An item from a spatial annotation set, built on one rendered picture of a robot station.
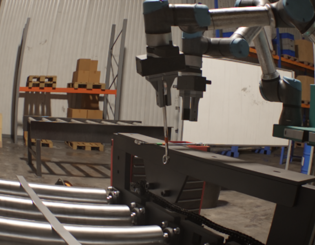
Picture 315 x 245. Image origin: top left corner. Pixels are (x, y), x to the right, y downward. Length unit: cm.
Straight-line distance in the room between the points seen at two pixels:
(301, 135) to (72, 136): 506
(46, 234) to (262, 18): 101
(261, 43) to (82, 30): 994
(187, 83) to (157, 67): 30
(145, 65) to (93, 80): 924
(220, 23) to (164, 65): 25
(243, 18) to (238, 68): 468
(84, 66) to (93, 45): 137
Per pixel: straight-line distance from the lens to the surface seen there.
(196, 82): 144
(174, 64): 121
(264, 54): 185
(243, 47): 146
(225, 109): 592
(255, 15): 132
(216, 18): 129
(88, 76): 1039
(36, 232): 118
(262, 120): 605
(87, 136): 643
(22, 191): 174
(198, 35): 149
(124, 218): 154
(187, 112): 152
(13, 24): 1133
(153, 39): 117
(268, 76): 188
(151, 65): 119
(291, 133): 173
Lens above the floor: 132
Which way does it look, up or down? 2 degrees down
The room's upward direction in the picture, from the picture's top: 4 degrees clockwise
